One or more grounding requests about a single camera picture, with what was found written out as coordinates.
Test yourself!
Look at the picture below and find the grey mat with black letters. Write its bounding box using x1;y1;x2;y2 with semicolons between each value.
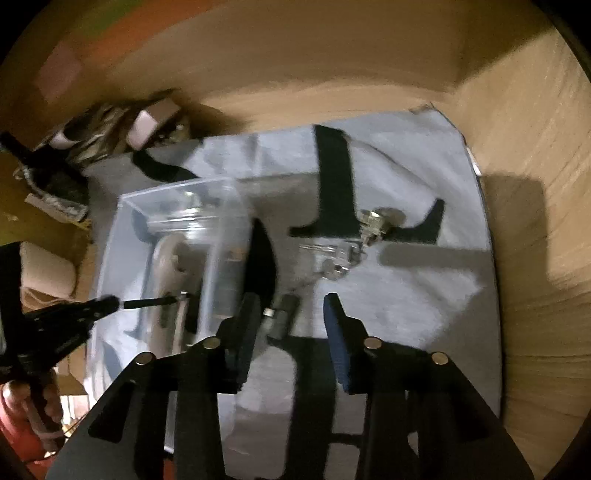
85;104;504;480

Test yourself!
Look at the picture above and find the pile of papers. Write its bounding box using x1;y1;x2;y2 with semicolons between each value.
51;90;190;158

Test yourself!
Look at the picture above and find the small black cylinder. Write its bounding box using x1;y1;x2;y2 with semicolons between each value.
265;294;300;340

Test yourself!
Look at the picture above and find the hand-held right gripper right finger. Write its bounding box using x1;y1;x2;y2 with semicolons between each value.
323;293;536;480

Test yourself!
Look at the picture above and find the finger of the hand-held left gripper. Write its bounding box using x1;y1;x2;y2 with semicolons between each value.
25;295;121;340

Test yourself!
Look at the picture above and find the bunch of metal keys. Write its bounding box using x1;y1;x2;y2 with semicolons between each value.
300;240;361;280

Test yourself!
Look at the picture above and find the crystal glass knob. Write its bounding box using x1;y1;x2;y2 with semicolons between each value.
358;208;404;236

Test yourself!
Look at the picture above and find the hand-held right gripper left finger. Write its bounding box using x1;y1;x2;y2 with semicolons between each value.
46;291;264;480

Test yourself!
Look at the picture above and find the person's left hand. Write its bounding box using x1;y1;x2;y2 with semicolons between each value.
0;369;65;462

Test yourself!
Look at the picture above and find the clear plastic storage box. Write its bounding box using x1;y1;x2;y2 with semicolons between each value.
90;178;259;407

